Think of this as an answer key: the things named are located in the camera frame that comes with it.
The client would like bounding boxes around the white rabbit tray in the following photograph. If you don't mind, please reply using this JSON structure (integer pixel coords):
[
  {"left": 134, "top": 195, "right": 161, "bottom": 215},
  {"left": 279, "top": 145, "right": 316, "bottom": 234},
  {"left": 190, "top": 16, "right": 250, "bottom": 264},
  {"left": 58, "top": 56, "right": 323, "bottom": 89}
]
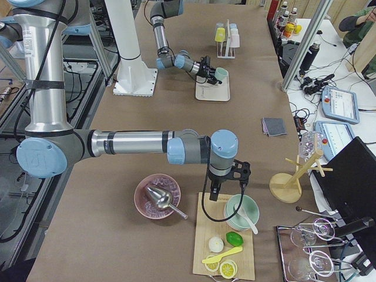
[{"left": 195, "top": 73, "right": 230, "bottom": 102}]

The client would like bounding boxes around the blue teach pendant near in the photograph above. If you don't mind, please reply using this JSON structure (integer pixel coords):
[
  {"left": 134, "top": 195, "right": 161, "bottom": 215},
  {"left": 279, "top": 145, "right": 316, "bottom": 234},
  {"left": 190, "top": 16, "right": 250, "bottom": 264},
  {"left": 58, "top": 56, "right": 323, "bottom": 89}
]
[{"left": 314, "top": 121, "right": 355, "bottom": 161}]

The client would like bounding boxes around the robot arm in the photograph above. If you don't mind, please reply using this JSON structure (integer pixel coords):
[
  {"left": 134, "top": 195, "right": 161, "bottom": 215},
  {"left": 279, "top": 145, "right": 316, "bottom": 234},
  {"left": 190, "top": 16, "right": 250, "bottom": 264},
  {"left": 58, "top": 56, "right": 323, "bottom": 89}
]
[
  {"left": 150, "top": 1, "right": 223, "bottom": 85},
  {"left": 7, "top": 1, "right": 251, "bottom": 201}
]

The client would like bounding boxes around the black monitor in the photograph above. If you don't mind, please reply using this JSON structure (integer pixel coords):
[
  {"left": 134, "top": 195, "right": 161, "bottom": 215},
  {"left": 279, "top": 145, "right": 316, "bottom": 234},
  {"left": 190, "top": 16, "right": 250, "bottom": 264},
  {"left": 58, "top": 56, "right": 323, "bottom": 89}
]
[{"left": 313, "top": 137, "right": 375, "bottom": 222}]

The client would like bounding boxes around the crystal glass on stand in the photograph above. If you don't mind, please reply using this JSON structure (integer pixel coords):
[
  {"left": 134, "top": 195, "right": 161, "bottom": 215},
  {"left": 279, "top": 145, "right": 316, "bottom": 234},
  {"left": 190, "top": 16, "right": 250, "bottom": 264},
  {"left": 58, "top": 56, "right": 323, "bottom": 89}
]
[{"left": 299, "top": 131, "right": 323, "bottom": 160}]

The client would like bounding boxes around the pink cup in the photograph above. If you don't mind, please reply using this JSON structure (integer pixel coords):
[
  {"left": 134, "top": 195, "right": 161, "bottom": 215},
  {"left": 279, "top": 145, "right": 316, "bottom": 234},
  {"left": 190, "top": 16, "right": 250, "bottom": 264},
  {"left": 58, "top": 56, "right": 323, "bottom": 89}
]
[{"left": 230, "top": 34, "right": 240, "bottom": 48}]

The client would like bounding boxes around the pink bottom stacked bowl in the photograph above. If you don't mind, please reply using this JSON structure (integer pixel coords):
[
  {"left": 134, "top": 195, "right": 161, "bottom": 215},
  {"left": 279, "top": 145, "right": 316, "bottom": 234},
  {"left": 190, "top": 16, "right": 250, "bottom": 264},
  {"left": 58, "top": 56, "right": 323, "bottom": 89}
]
[{"left": 223, "top": 205, "right": 253, "bottom": 232}]

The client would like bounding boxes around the metal ice scoop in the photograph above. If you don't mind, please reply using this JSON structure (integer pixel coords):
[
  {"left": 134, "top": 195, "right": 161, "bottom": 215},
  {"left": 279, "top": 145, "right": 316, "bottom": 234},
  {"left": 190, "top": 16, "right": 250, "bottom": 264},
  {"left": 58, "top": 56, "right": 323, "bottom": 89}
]
[{"left": 145, "top": 184, "right": 188, "bottom": 220}]

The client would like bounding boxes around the wooden mug tree stand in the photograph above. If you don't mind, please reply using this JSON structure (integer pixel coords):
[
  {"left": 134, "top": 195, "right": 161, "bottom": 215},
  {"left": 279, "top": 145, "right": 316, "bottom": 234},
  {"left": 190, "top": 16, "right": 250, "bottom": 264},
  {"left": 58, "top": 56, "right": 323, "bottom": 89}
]
[{"left": 269, "top": 149, "right": 333, "bottom": 203}]

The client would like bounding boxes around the yellow cup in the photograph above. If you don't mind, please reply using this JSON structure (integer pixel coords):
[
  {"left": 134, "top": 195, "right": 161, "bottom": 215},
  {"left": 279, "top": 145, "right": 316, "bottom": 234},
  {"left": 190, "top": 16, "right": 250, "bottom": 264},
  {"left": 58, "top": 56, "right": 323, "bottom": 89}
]
[{"left": 214, "top": 27, "right": 226, "bottom": 43}]

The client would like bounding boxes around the pink bowl with ice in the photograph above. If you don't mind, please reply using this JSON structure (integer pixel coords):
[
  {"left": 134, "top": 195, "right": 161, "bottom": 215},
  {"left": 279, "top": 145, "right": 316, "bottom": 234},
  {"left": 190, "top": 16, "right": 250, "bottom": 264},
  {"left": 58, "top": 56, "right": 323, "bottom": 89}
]
[{"left": 134, "top": 173, "right": 181, "bottom": 220}]

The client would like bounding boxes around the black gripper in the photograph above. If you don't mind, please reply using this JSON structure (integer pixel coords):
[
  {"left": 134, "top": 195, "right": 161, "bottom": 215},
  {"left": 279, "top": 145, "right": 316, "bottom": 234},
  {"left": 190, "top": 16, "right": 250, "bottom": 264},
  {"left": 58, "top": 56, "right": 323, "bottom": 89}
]
[
  {"left": 196, "top": 56, "right": 222, "bottom": 85},
  {"left": 209, "top": 159, "right": 251, "bottom": 202}
]

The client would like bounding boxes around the white wire cup rack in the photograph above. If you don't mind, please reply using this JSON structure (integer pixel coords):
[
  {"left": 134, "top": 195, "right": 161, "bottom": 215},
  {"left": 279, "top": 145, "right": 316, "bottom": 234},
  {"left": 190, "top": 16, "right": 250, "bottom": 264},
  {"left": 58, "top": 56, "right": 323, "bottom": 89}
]
[{"left": 215, "top": 20, "right": 235, "bottom": 59}]

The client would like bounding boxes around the white ceramic spoon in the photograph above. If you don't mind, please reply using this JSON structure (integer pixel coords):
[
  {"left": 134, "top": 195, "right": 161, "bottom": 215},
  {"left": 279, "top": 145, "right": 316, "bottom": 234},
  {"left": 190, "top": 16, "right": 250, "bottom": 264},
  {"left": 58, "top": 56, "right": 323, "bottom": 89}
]
[{"left": 234, "top": 204, "right": 259, "bottom": 235}]

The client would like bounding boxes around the lemon half slice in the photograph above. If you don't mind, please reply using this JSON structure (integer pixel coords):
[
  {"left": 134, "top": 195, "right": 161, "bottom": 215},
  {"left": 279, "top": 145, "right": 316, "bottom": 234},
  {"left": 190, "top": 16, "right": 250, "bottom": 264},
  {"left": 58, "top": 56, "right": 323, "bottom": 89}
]
[{"left": 219, "top": 260, "right": 238, "bottom": 279}]

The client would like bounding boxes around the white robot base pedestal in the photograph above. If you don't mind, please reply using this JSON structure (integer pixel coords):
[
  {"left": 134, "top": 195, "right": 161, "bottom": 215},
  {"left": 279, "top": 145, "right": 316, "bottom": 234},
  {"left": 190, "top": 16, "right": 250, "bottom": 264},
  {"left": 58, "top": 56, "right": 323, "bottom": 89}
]
[{"left": 105, "top": 0, "right": 157, "bottom": 97}]

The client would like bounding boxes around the clear wine glass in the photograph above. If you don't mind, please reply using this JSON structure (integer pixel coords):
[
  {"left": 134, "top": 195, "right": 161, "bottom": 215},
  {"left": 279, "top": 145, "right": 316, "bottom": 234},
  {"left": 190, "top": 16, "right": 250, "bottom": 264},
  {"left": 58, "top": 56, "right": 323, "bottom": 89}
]
[{"left": 287, "top": 250, "right": 352, "bottom": 281}]

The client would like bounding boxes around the yellow plastic knife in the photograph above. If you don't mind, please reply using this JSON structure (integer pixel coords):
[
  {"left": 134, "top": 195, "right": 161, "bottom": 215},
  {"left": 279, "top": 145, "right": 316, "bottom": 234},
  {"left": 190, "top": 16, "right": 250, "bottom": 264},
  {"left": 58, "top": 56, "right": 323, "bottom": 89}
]
[{"left": 202, "top": 246, "right": 243, "bottom": 264}]

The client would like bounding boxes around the blue teach pendant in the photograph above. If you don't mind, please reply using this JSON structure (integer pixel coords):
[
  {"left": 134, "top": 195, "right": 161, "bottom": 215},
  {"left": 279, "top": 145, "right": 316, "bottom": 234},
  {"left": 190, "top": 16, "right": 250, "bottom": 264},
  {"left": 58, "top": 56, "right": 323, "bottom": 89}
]
[
  {"left": 321, "top": 86, "right": 360, "bottom": 124},
  {"left": 314, "top": 121, "right": 355, "bottom": 161}
]

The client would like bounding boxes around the black glass rack tray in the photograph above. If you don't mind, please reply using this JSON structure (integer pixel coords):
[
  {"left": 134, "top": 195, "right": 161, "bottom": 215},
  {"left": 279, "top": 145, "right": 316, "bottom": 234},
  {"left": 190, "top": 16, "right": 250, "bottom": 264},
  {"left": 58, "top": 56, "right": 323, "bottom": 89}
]
[{"left": 274, "top": 224, "right": 376, "bottom": 282}]

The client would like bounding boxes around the grey folded cloth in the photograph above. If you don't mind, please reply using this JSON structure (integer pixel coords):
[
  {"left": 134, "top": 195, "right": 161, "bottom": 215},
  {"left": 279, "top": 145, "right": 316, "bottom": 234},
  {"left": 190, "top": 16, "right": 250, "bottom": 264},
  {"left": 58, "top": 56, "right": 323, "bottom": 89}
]
[{"left": 261, "top": 117, "right": 287, "bottom": 137}]

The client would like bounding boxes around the aluminium frame post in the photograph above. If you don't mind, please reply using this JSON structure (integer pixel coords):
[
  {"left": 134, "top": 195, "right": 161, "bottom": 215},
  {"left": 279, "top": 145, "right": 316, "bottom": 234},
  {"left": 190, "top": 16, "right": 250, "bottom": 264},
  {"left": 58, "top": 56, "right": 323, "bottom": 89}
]
[{"left": 281, "top": 0, "right": 333, "bottom": 92}]

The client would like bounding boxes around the bamboo cutting board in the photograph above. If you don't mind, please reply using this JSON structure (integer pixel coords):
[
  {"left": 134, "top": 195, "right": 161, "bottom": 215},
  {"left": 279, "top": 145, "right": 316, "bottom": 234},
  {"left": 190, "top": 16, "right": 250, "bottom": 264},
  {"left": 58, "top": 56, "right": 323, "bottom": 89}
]
[{"left": 192, "top": 192, "right": 256, "bottom": 279}]

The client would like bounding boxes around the green lime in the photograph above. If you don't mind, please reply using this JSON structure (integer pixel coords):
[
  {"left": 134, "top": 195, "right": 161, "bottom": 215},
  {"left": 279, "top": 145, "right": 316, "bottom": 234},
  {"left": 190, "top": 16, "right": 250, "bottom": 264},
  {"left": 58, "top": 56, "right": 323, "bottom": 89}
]
[{"left": 226, "top": 231, "right": 244, "bottom": 247}]

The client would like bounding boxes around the blue teach pendant far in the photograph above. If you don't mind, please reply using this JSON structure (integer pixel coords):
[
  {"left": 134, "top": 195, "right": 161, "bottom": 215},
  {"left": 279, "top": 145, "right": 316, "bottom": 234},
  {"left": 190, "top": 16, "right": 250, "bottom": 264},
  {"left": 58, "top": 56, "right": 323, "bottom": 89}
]
[{"left": 321, "top": 86, "right": 360, "bottom": 124}]

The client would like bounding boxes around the mint green top bowl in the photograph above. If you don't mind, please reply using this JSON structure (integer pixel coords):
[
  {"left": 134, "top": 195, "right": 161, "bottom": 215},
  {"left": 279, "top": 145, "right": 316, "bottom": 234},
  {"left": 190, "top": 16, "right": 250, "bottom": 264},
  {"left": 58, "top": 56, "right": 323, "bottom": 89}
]
[{"left": 224, "top": 194, "right": 260, "bottom": 231}]

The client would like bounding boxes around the cream white cup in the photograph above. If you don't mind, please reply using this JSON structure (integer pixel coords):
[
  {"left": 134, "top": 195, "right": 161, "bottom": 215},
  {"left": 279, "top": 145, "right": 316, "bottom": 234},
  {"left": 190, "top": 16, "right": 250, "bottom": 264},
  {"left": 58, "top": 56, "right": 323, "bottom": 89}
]
[{"left": 230, "top": 28, "right": 239, "bottom": 36}]

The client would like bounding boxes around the green cup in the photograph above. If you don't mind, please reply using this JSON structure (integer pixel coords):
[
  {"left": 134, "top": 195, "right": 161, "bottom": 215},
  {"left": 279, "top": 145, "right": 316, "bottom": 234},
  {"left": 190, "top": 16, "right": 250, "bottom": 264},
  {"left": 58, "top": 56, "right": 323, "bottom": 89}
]
[{"left": 214, "top": 68, "right": 228, "bottom": 82}]

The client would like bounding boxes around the black water bottle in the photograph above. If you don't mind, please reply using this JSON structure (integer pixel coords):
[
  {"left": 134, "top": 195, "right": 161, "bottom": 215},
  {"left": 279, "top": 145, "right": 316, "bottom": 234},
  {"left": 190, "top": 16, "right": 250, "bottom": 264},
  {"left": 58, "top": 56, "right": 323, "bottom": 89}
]
[{"left": 300, "top": 41, "right": 321, "bottom": 73}]

